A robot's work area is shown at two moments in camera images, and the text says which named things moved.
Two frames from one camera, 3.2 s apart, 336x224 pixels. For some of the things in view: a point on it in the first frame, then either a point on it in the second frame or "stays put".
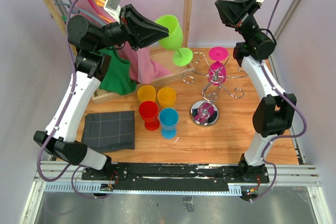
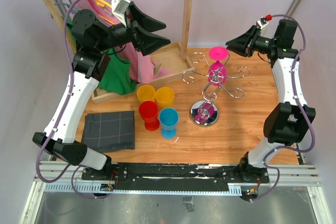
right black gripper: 235,12 to 244,45
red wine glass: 148,111 stays put
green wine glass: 183,56 to 157,68
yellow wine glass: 146,93 stays put
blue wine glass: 168,118 stays put
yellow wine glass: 167,97 stays put
